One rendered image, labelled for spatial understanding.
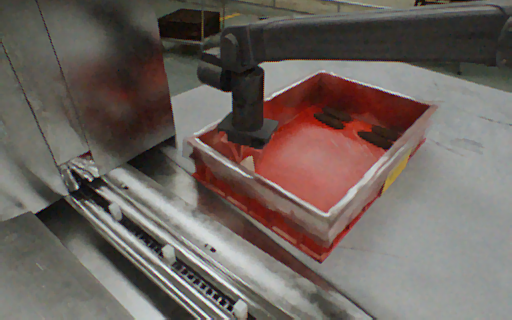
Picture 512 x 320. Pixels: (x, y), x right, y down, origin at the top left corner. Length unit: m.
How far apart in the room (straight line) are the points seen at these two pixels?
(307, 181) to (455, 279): 0.30
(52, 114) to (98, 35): 0.14
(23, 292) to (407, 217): 0.60
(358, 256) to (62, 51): 0.56
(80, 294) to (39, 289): 0.05
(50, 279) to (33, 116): 0.24
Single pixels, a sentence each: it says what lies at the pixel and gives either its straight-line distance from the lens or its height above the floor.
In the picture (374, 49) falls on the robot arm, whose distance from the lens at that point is 0.41.
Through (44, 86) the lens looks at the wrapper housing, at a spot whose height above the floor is 1.06.
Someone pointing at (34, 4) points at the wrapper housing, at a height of 1.17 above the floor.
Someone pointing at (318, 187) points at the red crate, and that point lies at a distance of 0.67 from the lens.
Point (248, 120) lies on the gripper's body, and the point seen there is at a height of 0.97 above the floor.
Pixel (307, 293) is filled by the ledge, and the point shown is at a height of 0.86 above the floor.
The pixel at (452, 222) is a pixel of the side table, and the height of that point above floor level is 0.82.
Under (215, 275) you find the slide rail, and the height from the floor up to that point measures 0.85.
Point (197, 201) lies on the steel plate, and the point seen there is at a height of 0.82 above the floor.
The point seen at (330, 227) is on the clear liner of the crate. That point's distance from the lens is 0.47.
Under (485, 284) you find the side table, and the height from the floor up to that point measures 0.82.
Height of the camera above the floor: 1.27
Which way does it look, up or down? 36 degrees down
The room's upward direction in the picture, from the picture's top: straight up
